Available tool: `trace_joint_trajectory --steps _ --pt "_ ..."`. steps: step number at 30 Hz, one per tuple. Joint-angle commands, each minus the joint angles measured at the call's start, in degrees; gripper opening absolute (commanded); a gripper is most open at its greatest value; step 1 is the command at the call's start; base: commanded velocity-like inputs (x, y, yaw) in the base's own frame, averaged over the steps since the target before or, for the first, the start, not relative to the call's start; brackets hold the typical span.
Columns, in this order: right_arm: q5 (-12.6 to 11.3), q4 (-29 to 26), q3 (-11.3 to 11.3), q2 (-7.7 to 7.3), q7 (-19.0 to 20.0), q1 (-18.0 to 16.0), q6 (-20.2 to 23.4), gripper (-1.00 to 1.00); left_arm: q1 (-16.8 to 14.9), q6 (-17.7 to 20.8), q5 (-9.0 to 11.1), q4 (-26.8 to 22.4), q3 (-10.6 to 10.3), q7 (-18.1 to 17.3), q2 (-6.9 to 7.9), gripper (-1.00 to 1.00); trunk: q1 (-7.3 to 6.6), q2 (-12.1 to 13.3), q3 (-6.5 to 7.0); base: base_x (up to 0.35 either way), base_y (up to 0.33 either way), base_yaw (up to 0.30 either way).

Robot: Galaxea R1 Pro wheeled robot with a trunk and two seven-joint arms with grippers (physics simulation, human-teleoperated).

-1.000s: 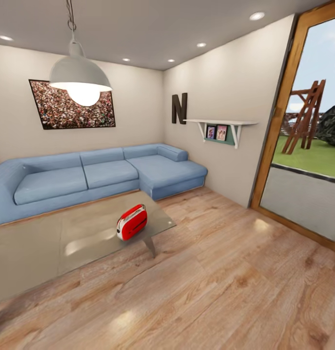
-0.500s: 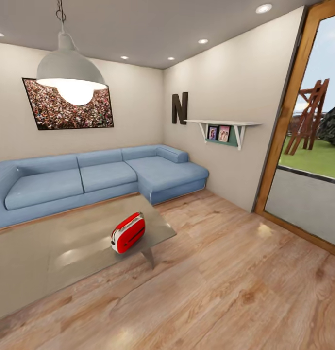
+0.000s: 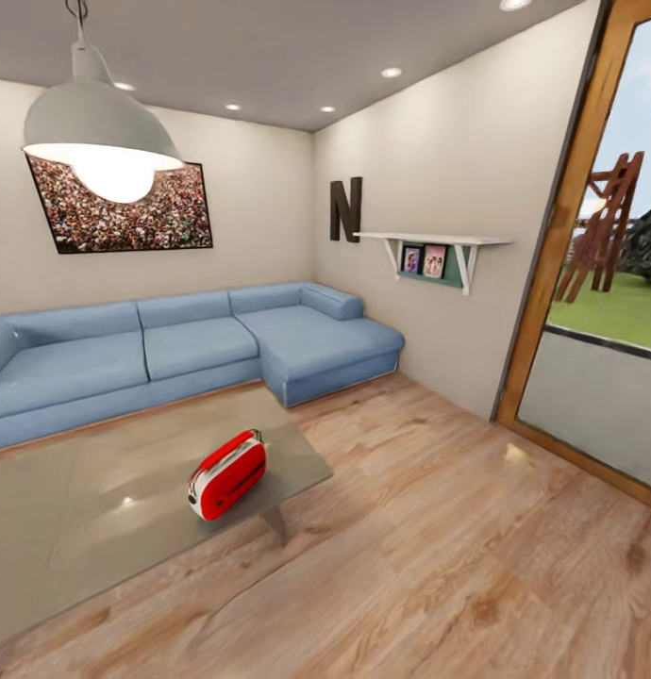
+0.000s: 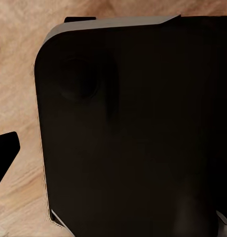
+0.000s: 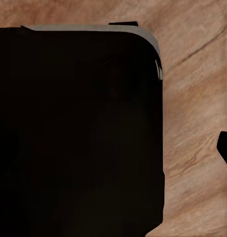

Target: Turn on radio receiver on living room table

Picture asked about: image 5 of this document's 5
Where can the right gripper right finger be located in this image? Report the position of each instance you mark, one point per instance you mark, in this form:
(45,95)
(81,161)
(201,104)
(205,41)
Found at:
(222,145)

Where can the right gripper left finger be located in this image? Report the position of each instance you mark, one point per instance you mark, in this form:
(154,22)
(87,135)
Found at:
(9,148)

